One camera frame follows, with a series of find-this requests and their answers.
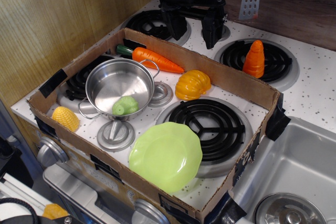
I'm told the metal toy spatula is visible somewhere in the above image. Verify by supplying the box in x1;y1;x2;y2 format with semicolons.
238;0;260;20

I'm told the silver stove knob middle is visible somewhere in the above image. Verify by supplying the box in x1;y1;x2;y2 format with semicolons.
148;82;173;108

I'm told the silver stove knob front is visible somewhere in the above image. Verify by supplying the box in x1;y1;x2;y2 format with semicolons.
97;120;135;152

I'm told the silver oven knob left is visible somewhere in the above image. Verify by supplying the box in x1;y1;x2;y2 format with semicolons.
37;136;69;167

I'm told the black front left burner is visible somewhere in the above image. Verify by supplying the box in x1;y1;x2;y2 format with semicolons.
57;55;114;114

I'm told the black rear right burner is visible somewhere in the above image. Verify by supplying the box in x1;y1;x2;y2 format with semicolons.
214;38;300;92

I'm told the light green plastic plate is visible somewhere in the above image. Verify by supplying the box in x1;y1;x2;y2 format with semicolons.
129;122;203;194

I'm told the black rear left burner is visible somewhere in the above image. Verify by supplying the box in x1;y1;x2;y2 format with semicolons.
125;9;192;47

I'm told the orange toy cone carrot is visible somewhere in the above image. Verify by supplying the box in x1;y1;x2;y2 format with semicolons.
243;40;265;78

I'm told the silver oven door handle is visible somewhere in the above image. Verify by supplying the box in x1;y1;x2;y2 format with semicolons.
43;165;99;223

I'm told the silver oven knob right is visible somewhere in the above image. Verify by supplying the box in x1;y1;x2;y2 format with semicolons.
131;199;170;224

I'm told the green toy broccoli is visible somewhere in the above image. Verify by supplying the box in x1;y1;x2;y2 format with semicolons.
112;96;139;115

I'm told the cardboard fence box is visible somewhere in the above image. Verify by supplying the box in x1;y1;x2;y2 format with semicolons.
28;28;288;223

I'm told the black front right burner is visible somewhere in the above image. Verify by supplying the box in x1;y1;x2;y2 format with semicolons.
156;97;253;178

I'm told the yellow toy food piece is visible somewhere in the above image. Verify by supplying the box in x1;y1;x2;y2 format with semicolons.
42;204;69;220

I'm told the yellow toy corn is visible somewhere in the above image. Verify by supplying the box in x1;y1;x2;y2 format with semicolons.
51;106;80;132

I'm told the orange toy pumpkin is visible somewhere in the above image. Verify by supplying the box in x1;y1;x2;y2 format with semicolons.
175;70;211;101

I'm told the silver sink drain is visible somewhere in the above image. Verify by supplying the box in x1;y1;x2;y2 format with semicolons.
254;193;327;224

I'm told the black cable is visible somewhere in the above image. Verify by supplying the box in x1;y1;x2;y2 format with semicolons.
0;197;39;224

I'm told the silver oven knob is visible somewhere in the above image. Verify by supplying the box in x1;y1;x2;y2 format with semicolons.
37;136;69;167
131;199;170;224

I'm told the steel toy sink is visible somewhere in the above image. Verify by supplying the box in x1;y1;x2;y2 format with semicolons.
233;118;335;223

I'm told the small steel pot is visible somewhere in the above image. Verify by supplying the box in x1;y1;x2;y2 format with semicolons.
78;58;160;121

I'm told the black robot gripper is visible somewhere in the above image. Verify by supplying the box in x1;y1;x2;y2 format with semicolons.
159;0;226;49

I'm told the black burner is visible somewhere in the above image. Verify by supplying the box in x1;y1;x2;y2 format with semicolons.
156;97;253;178
214;38;300;92
57;55;114;114
125;9;192;47

